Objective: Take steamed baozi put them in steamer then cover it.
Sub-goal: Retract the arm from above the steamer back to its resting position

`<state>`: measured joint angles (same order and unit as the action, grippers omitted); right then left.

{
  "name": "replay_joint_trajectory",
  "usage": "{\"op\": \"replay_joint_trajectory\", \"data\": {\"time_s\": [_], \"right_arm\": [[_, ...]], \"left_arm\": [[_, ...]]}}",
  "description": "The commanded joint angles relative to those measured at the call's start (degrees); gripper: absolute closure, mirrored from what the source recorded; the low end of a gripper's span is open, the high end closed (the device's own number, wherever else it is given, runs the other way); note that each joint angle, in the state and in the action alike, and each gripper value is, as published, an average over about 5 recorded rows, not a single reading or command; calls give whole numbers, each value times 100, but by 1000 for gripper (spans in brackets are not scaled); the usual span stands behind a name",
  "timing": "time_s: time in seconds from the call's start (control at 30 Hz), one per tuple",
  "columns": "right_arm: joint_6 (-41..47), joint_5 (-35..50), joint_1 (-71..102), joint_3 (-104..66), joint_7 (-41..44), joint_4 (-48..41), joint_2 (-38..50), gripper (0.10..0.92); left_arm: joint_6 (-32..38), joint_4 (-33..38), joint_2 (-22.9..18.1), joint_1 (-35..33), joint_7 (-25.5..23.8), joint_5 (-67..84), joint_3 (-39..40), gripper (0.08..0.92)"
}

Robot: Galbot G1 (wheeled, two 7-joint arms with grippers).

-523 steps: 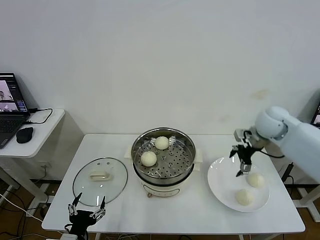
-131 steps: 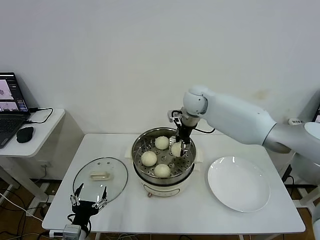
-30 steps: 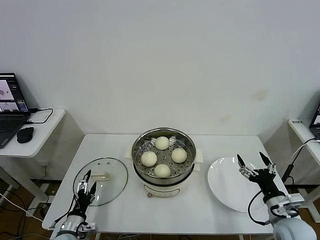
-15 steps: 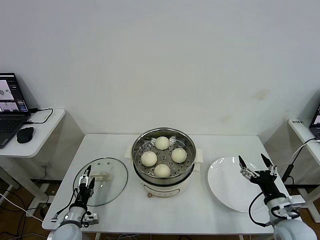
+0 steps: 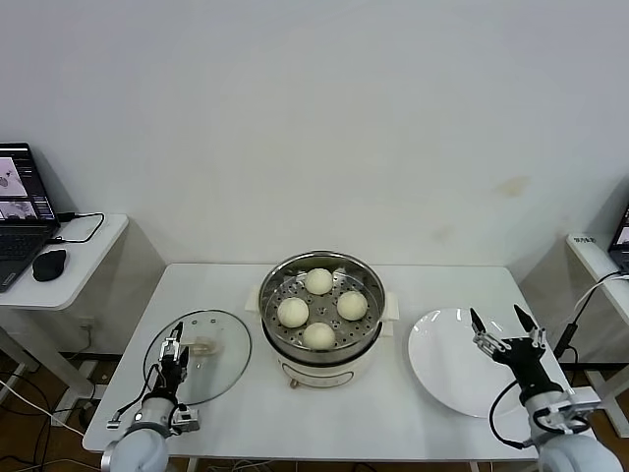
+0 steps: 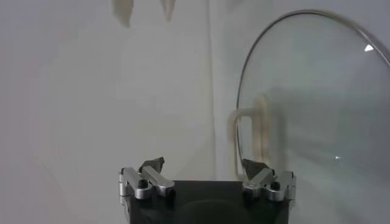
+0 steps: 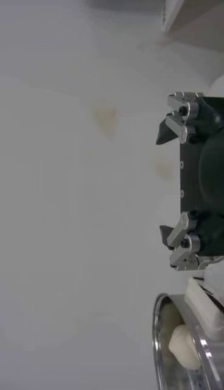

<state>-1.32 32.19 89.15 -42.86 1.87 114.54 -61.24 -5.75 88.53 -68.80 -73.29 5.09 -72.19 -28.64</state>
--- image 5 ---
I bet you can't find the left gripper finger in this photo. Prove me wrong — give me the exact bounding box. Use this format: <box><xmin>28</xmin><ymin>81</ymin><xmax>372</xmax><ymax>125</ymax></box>
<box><xmin>177</xmin><ymin>343</ymin><xmax>192</xmax><ymax>384</ymax></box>
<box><xmin>160</xmin><ymin>322</ymin><xmax>185</xmax><ymax>365</ymax></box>

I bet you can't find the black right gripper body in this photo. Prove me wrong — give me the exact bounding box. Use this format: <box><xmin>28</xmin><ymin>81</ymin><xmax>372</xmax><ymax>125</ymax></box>
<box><xmin>492</xmin><ymin>336</ymin><xmax>564</xmax><ymax>397</ymax></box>

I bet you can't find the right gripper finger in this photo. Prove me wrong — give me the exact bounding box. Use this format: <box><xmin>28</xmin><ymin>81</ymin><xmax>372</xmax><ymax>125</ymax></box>
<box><xmin>513</xmin><ymin>303</ymin><xmax>547</xmax><ymax>353</ymax></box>
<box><xmin>469</xmin><ymin>307</ymin><xmax>508</xmax><ymax>356</ymax></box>

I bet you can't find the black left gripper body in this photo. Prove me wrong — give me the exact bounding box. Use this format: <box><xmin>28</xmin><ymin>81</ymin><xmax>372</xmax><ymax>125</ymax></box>
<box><xmin>153</xmin><ymin>362</ymin><xmax>191</xmax><ymax>400</ymax></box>

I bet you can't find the glass lid with cream handle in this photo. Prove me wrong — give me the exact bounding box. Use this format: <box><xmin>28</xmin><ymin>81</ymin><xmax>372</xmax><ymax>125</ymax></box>
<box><xmin>142</xmin><ymin>308</ymin><xmax>253</xmax><ymax>407</ymax></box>

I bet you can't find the white steamed baozi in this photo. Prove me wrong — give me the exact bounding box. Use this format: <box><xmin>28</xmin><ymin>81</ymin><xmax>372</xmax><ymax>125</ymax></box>
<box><xmin>336</xmin><ymin>290</ymin><xmax>370</xmax><ymax>321</ymax></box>
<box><xmin>304</xmin><ymin>267</ymin><xmax>333</xmax><ymax>296</ymax></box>
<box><xmin>301</xmin><ymin>322</ymin><xmax>337</xmax><ymax>351</ymax></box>
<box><xmin>276</xmin><ymin>296</ymin><xmax>311</xmax><ymax>329</ymax></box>

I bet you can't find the stainless steel steamer basket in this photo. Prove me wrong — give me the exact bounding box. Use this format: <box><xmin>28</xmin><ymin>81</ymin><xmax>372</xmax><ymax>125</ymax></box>
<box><xmin>244</xmin><ymin>250</ymin><xmax>402</xmax><ymax>353</ymax></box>

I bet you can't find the black power adapter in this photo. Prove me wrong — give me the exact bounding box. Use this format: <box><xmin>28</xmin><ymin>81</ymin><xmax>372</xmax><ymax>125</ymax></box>
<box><xmin>553</xmin><ymin>322</ymin><xmax>582</xmax><ymax>365</ymax></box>

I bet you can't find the white round plate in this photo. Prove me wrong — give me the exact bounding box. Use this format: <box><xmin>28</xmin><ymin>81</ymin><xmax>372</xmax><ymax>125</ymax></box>
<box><xmin>406</xmin><ymin>307</ymin><xmax>533</xmax><ymax>419</ymax></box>

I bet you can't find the white side table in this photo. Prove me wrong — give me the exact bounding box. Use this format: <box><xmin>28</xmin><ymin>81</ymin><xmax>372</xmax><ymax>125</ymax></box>
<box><xmin>0</xmin><ymin>211</ymin><xmax>167</xmax><ymax>412</ymax></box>
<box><xmin>564</xmin><ymin>230</ymin><xmax>629</xmax><ymax>439</ymax></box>

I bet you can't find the open black laptop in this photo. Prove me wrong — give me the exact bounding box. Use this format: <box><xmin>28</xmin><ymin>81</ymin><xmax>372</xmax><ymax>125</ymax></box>
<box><xmin>607</xmin><ymin>204</ymin><xmax>629</xmax><ymax>274</ymax></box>
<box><xmin>0</xmin><ymin>142</ymin><xmax>61</xmax><ymax>295</ymax></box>

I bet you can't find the cream electric cooker base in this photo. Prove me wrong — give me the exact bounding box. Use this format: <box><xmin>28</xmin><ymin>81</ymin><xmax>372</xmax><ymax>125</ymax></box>
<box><xmin>258</xmin><ymin>314</ymin><xmax>397</xmax><ymax>391</ymax></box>

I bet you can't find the black computer mouse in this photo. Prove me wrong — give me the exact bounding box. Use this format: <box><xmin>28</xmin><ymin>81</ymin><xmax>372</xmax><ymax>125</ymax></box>
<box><xmin>30</xmin><ymin>248</ymin><xmax>68</xmax><ymax>283</ymax></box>

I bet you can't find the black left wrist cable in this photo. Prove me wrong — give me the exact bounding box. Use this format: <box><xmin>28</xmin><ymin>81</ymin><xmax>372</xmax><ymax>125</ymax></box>
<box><xmin>106</xmin><ymin>361</ymin><xmax>166</xmax><ymax>430</ymax></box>

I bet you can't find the black floor cable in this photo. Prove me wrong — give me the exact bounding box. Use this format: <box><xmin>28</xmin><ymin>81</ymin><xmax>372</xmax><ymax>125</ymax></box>
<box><xmin>0</xmin><ymin>363</ymin><xmax>99</xmax><ymax>472</ymax></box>

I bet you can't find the white floor cable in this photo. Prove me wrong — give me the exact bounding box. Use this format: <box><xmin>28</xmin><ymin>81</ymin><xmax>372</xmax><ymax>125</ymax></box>
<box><xmin>0</xmin><ymin>377</ymin><xmax>87</xmax><ymax>438</ymax></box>

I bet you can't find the black laptop charger cable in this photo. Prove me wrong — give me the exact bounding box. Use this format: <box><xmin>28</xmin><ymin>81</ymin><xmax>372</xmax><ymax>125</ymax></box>
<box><xmin>47</xmin><ymin>210</ymin><xmax>106</xmax><ymax>246</ymax></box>

